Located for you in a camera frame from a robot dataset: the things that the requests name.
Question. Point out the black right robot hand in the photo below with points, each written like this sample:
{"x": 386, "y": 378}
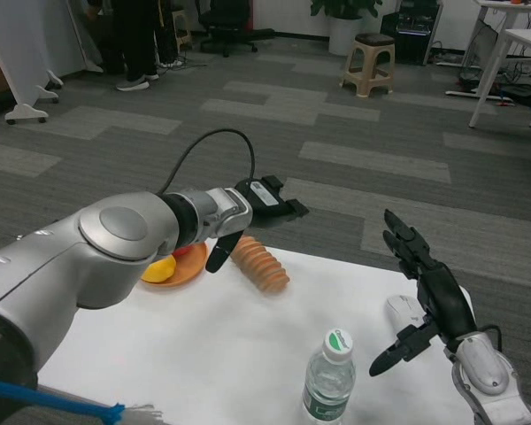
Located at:
{"x": 444, "y": 296}

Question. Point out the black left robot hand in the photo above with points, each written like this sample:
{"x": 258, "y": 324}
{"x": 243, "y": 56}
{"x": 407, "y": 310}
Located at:
{"x": 270, "y": 208}

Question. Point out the ridged brown bread roll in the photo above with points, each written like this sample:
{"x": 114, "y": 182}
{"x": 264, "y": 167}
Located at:
{"x": 261, "y": 265}

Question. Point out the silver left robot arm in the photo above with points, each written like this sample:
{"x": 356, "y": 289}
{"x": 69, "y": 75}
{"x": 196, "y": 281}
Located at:
{"x": 115, "y": 248}

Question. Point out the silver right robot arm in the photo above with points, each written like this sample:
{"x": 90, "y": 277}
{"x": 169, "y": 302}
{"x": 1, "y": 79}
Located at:
{"x": 482, "y": 367}

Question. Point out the white computer mouse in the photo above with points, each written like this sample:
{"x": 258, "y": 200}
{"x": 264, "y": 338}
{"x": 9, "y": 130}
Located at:
{"x": 400, "y": 310}

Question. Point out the red apple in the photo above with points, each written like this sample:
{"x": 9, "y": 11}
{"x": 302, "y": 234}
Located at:
{"x": 183, "y": 251}

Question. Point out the orange plate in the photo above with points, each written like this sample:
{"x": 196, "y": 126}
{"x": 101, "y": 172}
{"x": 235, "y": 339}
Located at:
{"x": 186, "y": 270}

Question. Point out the yellow lemon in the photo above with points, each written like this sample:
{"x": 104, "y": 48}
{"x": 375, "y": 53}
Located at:
{"x": 159, "y": 271}

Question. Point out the clear water bottle green label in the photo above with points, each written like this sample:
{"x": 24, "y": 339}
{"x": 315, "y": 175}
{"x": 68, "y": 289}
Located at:
{"x": 327, "y": 385}

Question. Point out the white plant pot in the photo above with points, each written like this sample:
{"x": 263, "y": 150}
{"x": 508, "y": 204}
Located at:
{"x": 345, "y": 37}

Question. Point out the black office chair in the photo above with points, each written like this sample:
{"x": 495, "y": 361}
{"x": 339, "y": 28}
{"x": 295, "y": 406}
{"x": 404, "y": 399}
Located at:
{"x": 230, "y": 17}

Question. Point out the beige plastic stool dark seat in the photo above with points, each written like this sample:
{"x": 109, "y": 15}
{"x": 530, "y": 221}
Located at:
{"x": 374, "y": 40}

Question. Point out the person in black white shoes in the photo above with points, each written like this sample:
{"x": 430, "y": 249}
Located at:
{"x": 167, "y": 35}

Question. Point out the small beige stool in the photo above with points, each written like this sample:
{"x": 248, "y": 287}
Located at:
{"x": 183, "y": 26}

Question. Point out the person in black trousers grey shoes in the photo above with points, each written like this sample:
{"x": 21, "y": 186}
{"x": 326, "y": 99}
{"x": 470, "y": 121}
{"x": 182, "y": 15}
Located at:
{"x": 139, "y": 40}

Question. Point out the bending person in black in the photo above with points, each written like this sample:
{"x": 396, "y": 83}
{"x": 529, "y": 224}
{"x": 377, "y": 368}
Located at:
{"x": 110, "y": 44}

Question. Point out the white empty desk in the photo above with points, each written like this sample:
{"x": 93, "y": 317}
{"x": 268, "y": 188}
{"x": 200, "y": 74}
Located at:
{"x": 528, "y": 42}

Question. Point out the white partition on castors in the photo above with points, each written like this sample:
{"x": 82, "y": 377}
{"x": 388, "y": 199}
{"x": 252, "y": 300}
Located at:
{"x": 35, "y": 35}

